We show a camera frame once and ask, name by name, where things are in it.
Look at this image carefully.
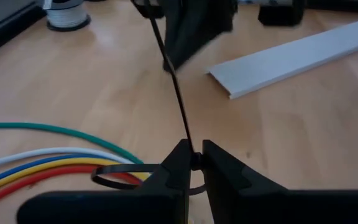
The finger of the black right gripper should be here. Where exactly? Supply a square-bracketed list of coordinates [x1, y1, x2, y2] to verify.
[163, 0, 185, 72]
[176, 0, 239, 71]

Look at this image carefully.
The black zip tie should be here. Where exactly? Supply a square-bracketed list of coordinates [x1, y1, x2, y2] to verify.
[90, 0, 207, 197]

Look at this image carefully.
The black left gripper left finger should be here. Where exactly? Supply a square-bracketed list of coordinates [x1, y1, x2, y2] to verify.
[16, 139, 193, 224]

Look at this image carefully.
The white duct cover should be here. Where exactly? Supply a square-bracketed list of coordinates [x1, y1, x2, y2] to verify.
[206, 14, 358, 101]

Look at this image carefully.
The yellow cable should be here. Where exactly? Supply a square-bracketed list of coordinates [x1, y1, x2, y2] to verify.
[0, 157, 151, 197]

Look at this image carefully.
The blue cable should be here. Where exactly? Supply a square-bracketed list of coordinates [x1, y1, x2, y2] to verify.
[0, 152, 113, 190]

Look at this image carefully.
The white cable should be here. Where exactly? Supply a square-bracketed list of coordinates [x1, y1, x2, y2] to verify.
[0, 146, 135, 174]

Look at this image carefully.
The green cable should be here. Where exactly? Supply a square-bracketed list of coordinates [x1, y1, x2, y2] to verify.
[0, 121, 145, 165]

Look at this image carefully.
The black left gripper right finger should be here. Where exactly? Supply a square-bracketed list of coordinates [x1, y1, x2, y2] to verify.
[202, 139, 358, 224]

